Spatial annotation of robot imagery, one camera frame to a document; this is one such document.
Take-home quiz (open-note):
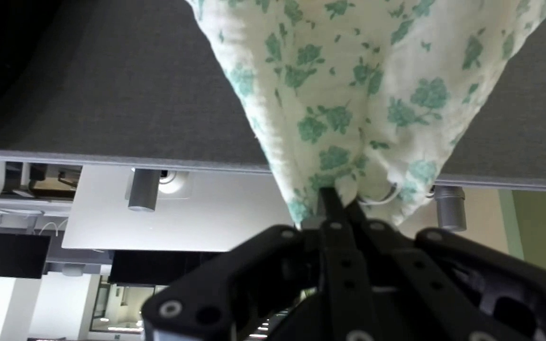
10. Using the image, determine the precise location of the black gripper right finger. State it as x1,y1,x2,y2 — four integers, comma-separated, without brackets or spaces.
344,199,546,341

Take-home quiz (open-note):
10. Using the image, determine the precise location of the green floral white fabric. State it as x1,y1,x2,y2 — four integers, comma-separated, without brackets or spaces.
183,0,546,229

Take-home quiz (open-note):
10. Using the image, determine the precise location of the grey cylinder ceiling lamp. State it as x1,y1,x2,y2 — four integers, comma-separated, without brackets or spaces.
433,184,467,233
124,167,162,212

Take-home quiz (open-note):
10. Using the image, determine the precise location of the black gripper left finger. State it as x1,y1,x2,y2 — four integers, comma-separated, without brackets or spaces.
138,185,376,341

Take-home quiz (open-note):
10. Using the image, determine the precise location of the grey desk partition wall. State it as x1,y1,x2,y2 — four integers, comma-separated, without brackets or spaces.
0,0,546,195

